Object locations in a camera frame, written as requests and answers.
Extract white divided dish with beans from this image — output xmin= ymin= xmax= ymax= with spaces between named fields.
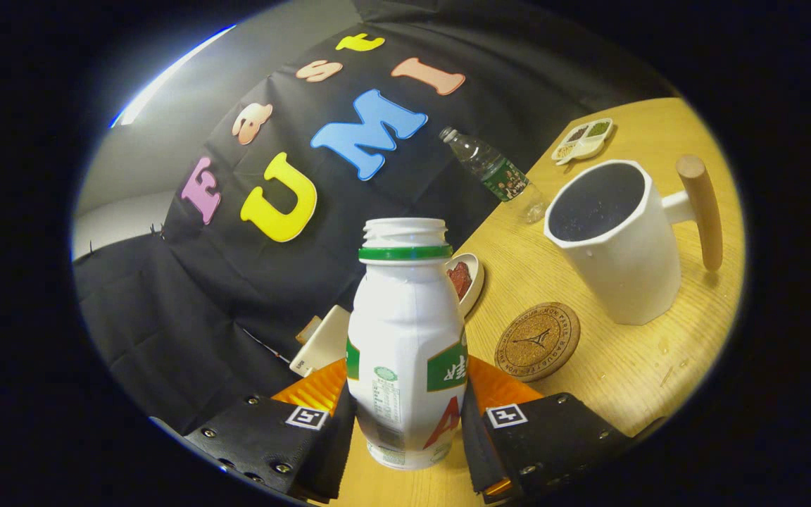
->
xmin=551 ymin=118 xmax=615 ymax=166

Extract white cup wooden handle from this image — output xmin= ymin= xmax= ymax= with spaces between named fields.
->
xmin=543 ymin=154 xmax=724 ymax=326

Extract white juice bottle green collar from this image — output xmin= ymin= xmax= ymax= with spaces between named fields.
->
xmin=346 ymin=218 xmax=470 ymax=470

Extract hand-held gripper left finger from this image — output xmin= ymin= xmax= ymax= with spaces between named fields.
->
xmin=184 ymin=358 xmax=358 ymax=502

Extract round cork coaster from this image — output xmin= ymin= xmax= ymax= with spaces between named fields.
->
xmin=494 ymin=302 xmax=581 ymax=383

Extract red meat strips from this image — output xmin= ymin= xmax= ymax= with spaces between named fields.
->
xmin=447 ymin=261 xmax=473 ymax=300

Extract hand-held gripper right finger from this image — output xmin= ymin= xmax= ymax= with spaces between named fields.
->
xmin=458 ymin=356 xmax=635 ymax=504

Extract clear water bottle green label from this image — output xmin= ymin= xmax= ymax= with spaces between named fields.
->
xmin=439 ymin=126 xmax=547 ymax=225

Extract white round plate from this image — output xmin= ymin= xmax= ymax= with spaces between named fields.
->
xmin=445 ymin=253 xmax=485 ymax=318

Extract ceiling light panel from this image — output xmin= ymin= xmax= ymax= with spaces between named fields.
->
xmin=111 ymin=23 xmax=237 ymax=129

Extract wooden table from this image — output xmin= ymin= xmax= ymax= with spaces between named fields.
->
xmin=328 ymin=97 xmax=746 ymax=507

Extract cream toaster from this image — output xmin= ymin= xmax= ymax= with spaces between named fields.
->
xmin=289 ymin=304 xmax=351 ymax=378

